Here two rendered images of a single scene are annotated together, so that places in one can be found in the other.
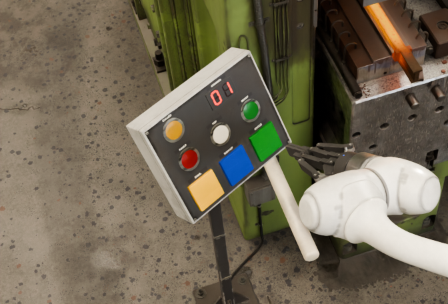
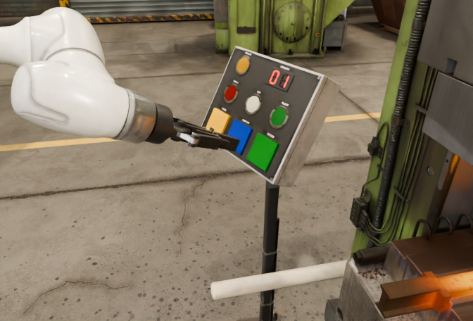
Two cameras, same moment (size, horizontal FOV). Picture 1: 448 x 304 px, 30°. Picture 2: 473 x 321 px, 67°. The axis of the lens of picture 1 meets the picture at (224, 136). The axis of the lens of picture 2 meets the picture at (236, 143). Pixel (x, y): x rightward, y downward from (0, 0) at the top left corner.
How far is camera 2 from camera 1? 1.90 m
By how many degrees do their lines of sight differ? 68
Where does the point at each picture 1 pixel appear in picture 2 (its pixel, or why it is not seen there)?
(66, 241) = (319, 241)
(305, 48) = (422, 210)
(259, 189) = (331, 307)
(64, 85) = not seen: hidden behind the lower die
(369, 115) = (352, 305)
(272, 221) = not seen: outside the picture
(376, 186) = (51, 38)
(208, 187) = (218, 122)
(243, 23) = (391, 108)
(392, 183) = (55, 58)
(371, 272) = not seen: outside the picture
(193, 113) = (258, 70)
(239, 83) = (293, 89)
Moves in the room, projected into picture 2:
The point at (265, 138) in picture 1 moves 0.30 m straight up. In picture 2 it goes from (262, 147) to (268, 20)
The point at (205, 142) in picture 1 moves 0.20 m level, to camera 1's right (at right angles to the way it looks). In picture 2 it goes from (244, 96) to (244, 129)
